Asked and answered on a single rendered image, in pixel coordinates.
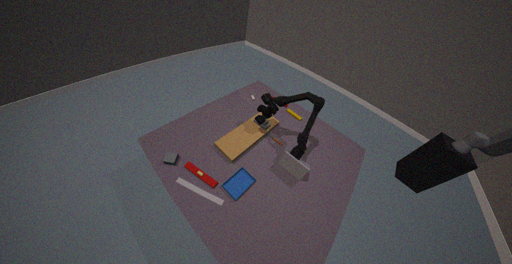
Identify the blue rectangular tray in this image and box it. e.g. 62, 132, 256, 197
221, 167, 256, 201

